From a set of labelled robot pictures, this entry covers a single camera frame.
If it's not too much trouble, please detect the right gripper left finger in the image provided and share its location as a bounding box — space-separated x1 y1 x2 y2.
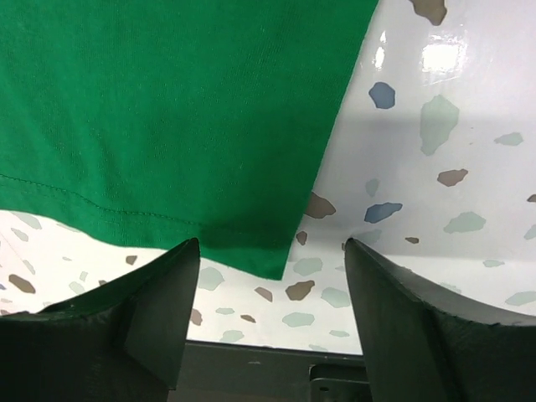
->
1 239 200 402

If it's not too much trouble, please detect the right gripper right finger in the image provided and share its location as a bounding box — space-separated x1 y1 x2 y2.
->
344 239 535 402

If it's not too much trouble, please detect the green t-shirt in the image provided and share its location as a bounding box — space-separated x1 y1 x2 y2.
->
1 1 376 280

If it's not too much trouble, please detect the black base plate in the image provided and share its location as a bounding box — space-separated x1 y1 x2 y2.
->
167 341 372 402

